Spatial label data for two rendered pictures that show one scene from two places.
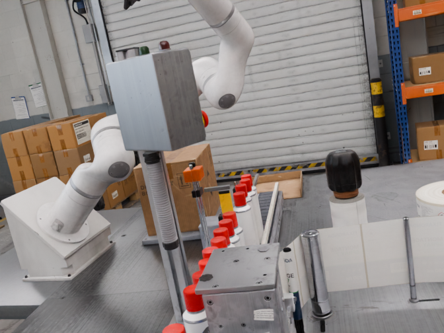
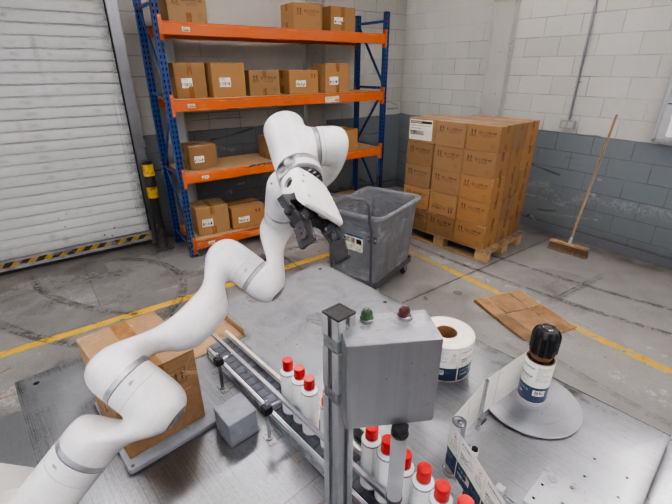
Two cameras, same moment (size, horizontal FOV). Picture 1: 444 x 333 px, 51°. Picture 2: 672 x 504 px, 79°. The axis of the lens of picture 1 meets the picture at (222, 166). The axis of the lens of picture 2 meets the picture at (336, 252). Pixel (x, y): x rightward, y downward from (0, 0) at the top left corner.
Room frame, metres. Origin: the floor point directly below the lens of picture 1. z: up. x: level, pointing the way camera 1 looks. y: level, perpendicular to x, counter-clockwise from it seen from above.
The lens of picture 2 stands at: (0.72, 0.66, 1.89)
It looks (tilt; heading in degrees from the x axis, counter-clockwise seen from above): 24 degrees down; 305
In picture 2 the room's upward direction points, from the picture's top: straight up
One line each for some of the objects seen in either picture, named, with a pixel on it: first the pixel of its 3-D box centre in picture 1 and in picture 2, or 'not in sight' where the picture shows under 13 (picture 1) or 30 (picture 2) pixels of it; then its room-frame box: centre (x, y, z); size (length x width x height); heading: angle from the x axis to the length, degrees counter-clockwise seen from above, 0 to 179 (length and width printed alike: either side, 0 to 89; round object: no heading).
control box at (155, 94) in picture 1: (156, 101); (385, 367); (0.98, 0.11, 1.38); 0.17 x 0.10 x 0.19; 43
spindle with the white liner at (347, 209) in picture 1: (348, 209); not in sight; (1.09, -0.29, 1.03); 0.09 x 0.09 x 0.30
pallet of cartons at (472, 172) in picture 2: not in sight; (464, 182); (2.11, -3.92, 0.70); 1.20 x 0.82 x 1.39; 167
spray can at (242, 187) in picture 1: (246, 218); (310, 404); (1.30, -0.04, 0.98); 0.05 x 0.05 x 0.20
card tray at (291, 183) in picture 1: (273, 186); (200, 329); (2.04, -0.21, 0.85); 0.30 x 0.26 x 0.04; 167
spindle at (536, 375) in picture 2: not in sight; (538, 365); (0.77, -0.54, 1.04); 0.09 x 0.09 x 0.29
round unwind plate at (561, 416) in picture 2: not in sight; (529, 401); (0.77, -0.54, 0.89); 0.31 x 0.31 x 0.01
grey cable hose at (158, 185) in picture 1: (161, 201); (396, 465); (0.93, 0.14, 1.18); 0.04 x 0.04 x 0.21
